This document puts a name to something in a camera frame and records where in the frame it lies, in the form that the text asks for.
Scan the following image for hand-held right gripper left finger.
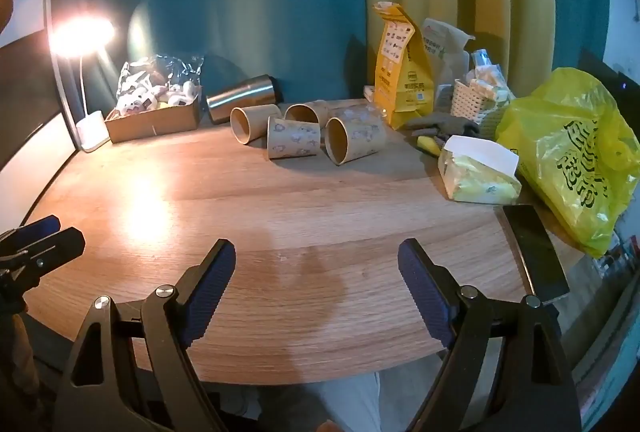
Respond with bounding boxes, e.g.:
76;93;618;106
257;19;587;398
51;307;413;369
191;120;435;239
59;238;237;432

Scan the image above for grey work gloves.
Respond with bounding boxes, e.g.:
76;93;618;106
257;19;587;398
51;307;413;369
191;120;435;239
404;113;481;144

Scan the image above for snack packets in basket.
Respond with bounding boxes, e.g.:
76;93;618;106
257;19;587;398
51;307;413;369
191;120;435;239
467;48;516;102

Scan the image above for yellow paper bag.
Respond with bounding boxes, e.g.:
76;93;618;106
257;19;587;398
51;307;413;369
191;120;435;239
373;1;436;130

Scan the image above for person's white trouser leg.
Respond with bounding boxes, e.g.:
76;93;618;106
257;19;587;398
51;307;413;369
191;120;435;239
235;354;453;432

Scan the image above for person's left forearm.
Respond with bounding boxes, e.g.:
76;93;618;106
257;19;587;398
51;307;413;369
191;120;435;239
0;309;41;418

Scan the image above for black phone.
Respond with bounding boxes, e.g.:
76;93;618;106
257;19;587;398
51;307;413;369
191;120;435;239
501;204;571;305

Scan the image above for yellow plastic bag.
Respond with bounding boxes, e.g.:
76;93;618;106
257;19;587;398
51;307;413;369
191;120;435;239
495;67;640;259

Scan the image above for white woven basket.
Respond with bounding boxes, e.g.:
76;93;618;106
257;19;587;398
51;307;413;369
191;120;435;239
450;79;508;134

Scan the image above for stainless steel tumbler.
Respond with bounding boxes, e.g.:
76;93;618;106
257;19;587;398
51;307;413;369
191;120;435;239
206;74;281;125

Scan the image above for yellow tissue pack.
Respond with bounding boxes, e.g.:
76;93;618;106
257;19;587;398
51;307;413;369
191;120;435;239
438;135;523;205

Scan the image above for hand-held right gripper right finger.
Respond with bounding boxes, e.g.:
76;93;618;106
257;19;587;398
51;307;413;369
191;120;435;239
397;238;583;432

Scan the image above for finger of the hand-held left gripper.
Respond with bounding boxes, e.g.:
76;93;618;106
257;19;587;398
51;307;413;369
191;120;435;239
0;214;62;247
0;227;86;277

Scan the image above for white desk lamp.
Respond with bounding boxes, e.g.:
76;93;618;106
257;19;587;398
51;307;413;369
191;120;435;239
49;16;117;154

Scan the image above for brown cardboard box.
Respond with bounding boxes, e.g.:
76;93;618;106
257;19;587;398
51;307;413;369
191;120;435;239
104;86;203;144

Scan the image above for brown paper cup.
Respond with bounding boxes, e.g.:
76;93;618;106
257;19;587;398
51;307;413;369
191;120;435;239
230;104;283;145
284;101;331;125
266;116;321;161
324;116;388;166

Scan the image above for clear bag of snacks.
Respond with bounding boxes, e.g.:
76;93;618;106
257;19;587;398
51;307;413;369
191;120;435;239
116;55;205;117

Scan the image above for white paper bag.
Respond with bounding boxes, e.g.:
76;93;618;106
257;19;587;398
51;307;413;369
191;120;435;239
420;17;476;86

